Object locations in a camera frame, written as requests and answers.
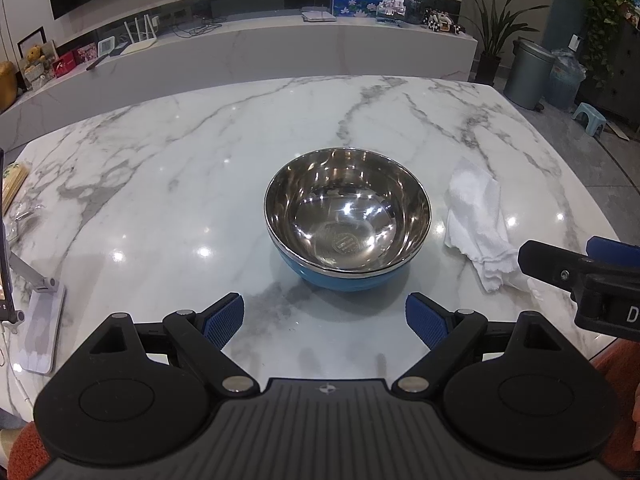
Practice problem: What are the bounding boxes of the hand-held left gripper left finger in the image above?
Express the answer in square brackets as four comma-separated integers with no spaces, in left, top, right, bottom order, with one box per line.
[87,292,256,397]

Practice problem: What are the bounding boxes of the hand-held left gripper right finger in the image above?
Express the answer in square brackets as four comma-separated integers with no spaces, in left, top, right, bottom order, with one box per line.
[392,292,563,396]

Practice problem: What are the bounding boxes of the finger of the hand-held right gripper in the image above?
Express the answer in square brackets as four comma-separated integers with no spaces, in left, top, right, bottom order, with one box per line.
[586,236,640,262]
[518,240,601,296]

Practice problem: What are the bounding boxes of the white cloth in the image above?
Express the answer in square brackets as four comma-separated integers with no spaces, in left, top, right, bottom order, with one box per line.
[444,156,543,303]

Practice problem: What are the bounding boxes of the steel bowl with blue outside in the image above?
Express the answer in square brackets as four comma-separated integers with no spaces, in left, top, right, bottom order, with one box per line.
[263,146,432,292]

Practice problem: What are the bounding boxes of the red-orange fabric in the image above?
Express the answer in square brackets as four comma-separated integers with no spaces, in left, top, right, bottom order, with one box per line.
[10,337,640,480]

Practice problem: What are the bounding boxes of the small teal stool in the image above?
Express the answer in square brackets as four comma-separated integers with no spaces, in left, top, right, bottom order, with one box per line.
[572,102,608,137]

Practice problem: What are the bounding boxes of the blue water jug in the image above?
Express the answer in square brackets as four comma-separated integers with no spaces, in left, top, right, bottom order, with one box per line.
[547,50,587,113]

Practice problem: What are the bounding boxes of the dark cabinet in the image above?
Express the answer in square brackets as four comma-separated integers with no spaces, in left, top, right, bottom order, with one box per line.
[580,5,640,136]

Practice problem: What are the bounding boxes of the white phone stand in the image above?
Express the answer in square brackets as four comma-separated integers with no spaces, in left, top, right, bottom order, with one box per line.
[0,250,67,375]

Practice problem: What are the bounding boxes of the grey trash can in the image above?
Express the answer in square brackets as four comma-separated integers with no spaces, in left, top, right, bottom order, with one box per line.
[505,39,556,111]

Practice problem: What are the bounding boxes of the long-leaf potted plant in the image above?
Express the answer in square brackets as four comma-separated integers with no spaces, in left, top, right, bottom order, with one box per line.
[457,0,548,86]

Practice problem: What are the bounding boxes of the clear plastic bag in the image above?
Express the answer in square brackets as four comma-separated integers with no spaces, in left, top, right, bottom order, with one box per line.
[2,200,43,246]

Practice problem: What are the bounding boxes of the leafy green plant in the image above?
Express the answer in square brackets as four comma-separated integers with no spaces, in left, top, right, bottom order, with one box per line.
[575,0,633,91]

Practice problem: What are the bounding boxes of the chopsticks pack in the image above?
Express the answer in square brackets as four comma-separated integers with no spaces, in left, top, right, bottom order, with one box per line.
[2,162,32,216]

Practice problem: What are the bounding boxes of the black and white toy figures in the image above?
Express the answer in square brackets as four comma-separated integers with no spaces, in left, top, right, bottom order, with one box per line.
[424,7,463,35]

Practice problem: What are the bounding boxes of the white marble tv console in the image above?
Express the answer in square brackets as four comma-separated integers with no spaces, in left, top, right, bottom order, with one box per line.
[0,10,478,141]

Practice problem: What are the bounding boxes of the white router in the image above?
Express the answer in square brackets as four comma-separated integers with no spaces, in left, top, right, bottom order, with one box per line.
[122,15,166,56]

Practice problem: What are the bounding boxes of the pink card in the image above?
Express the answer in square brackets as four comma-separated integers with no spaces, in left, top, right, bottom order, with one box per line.
[74,42,98,68]

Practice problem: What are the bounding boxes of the golden brown vase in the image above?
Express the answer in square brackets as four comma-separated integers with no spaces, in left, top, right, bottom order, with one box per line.
[0,60,18,111]

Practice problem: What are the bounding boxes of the brown teddy bear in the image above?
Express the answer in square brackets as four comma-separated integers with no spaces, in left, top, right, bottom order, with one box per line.
[22,46,53,86]

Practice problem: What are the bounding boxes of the black cables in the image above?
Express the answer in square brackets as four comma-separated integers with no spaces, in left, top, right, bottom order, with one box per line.
[172,15,223,38]

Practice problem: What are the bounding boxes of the black picture frame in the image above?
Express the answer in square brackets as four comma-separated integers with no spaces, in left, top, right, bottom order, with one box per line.
[17,26,47,58]

